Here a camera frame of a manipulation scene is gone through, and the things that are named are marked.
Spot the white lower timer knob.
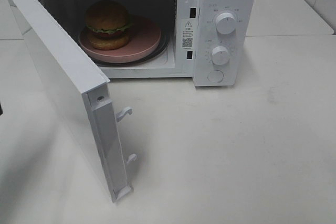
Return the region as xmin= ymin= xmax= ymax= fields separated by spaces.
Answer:
xmin=211 ymin=46 xmax=230 ymax=66

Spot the white microwave door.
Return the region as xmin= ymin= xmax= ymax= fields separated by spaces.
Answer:
xmin=8 ymin=0 xmax=137 ymax=202

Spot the white round door button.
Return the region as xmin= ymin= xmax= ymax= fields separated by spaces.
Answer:
xmin=207 ymin=70 xmax=224 ymax=83

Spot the white upper power knob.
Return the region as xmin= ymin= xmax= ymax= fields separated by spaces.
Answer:
xmin=214 ymin=10 xmax=237 ymax=35

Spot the burger with lettuce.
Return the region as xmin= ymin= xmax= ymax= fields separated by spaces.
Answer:
xmin=85 ymin=0 xmax=134 ymax=50

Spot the glass microwave turntable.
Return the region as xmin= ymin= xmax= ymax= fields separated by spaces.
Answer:
xmin=90 ymin=35 xmax=170 ymax=67

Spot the pink round plate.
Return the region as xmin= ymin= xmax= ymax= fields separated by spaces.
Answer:
xmin=79 ymin=16 xmax=163 ymax=64

